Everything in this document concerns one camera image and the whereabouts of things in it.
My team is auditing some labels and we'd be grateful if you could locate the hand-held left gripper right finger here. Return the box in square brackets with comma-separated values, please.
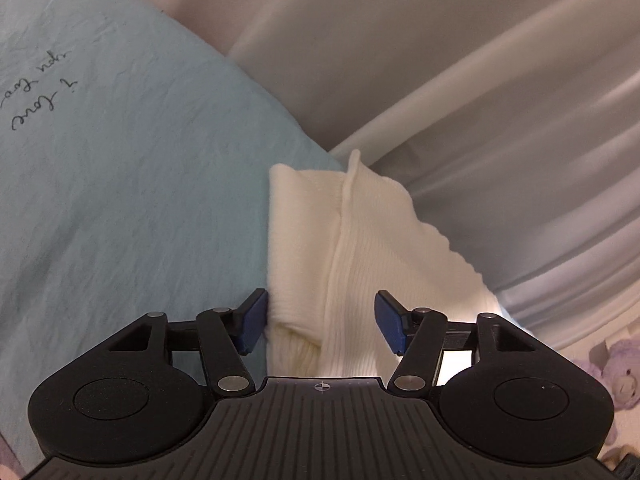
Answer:
[375, 289, 568, 395]

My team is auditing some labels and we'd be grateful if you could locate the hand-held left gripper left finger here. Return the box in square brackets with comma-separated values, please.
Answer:
[75, 288, 267, 397]

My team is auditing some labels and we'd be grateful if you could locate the white ribbed knit sweater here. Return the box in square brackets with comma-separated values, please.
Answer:
[266, 149, 507, 378]

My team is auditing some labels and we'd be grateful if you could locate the light blue printed bed sheet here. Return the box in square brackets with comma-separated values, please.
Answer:
[0, 0, 351, 480]

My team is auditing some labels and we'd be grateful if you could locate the white curtain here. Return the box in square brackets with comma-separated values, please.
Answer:
[117, 0, 640, 353]

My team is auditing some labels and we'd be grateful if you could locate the purple plush toy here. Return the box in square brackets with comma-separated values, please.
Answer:
[574, 337, 640, 412]

